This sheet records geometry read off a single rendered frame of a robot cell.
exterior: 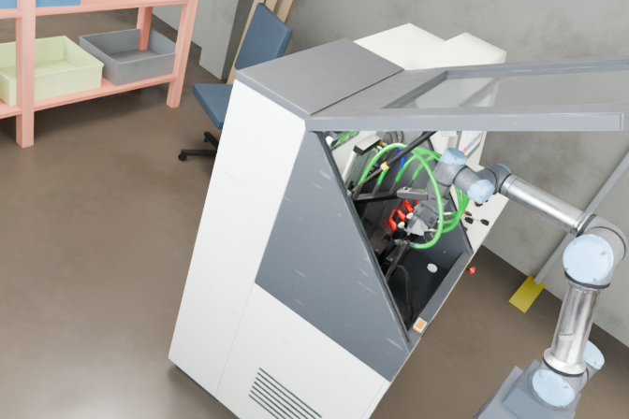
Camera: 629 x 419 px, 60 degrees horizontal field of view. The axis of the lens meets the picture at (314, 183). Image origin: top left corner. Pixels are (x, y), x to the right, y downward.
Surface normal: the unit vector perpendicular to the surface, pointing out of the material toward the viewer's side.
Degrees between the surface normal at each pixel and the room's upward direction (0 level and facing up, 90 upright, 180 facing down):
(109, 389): 0
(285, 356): 90
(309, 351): 90
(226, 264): 90
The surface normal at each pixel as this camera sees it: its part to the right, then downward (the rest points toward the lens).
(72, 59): -0.57, 0.32
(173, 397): 0.30, -0.78
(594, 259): -0.69, 0.08
